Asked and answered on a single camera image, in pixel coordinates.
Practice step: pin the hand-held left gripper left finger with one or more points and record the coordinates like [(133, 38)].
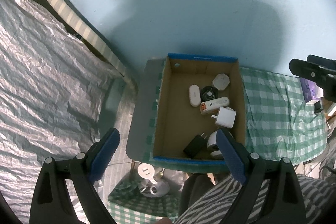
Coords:
[(105, 155)]

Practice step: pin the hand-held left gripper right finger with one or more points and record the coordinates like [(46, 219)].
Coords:
[(231, 158)]

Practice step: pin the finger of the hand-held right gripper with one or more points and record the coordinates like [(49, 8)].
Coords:
[(309, 71), (324, 62)]

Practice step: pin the dark grey plug charger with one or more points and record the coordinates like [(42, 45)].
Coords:
[(195, 147)]

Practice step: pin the white square plug charger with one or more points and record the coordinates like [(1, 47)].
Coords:
[(225, 118)]

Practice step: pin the beige power bank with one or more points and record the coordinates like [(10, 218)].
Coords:
[(214, 104)]

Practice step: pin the blue-rimmed cardboard box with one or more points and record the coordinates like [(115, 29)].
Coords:
[(173, 121)]

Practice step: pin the small round puck device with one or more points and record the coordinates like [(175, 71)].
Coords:
[(209, 92)]

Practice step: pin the white oval case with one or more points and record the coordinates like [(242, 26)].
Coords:
[(194, 96)]

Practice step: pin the white hexagonal adapter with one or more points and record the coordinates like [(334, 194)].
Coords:
[(221, 81)]

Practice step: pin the purple tissue pack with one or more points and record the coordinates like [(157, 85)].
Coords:
[(309, 88)]

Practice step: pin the small black item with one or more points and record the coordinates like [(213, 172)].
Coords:
[(317, 107)]

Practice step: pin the white round socket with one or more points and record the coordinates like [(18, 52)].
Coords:
[(145, 170)]

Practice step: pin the striped clothing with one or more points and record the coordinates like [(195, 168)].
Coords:
[(236, 203)]

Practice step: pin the dark trousers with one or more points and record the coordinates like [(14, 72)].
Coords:
[(195, 187)]

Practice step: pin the green checkered cloth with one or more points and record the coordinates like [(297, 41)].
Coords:
[(275, 113)]

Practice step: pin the white plastic bag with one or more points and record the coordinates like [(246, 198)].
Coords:
[(156, 187)]

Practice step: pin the silver foil sheet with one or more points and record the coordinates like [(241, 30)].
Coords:
[(39, 82)]

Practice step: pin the striped mattress edge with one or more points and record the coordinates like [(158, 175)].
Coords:
[(78, 24)]

